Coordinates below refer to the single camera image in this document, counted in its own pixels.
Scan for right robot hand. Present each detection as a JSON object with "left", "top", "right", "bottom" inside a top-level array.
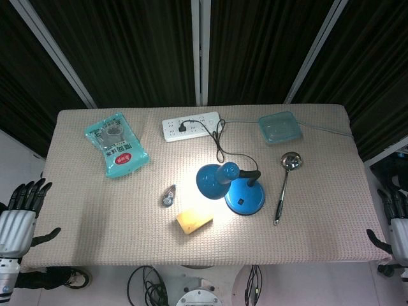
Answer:
[{"left": 366, "top": 178, "right": 408, "bottom": 277}]

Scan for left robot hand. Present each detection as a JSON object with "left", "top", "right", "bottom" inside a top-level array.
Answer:
[{"left": 0, "top": 178, "right": 62, "bottom": 258}]

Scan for robot base metal body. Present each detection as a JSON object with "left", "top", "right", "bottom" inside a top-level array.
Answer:
[{"left": 149, "top": 264, "right": 248, "bottom": 306}]

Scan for blue desk lamp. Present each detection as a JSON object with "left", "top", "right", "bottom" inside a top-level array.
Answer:
[{"left": 196, "top": 161, "right": 266, "bottom": 217}]

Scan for black and white shoe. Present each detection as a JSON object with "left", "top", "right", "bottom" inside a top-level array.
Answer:
[{"left": 65, "top": 268, "right": 92, "bottom": 290}]

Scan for teal plastic package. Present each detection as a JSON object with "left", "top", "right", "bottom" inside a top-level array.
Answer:
[{"left": 84, "top": 111, "right": 150, "bottom": 179}]

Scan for teal plastic container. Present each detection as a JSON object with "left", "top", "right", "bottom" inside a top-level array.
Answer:
[{"left": 258, "top": 110, "right": 303, "bottom": 146}]

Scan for yellow sponge block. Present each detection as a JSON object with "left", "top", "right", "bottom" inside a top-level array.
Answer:
[{"left": 176, "top": 208, "right": 214, "bottom": 236}]

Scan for beige waffle tablecloth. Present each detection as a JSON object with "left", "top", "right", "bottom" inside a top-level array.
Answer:
[{"left": 19, "top": 103, "right": 393, "bottom": 273}]

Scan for white power strip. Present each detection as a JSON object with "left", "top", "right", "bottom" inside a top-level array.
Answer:
[{"left": 161, "top": 111, "right": 223, "bottom": 143}]

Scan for steel ladle black handle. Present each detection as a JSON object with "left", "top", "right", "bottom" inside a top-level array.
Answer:
[{"left": 273, "top": 152, "right": 302, "bottom": 226}]

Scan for grey power strip cable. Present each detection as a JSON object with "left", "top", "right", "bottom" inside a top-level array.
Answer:
[{"left": 219, "top": 119, "right": 354, "bottom": 138}]

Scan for black floor cables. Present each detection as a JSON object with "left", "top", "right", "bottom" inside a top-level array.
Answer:
[
  {"left": 127, "top": 265, "right": 170, "bottom": 306},
  {"left": 244, "top": 264, "right": 265, "bottom": 306}
]

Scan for black lamp plug and cord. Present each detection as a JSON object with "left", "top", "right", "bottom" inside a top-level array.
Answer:
[{"left": 177, "top": 119, "right": 259, "bottom": 173}]

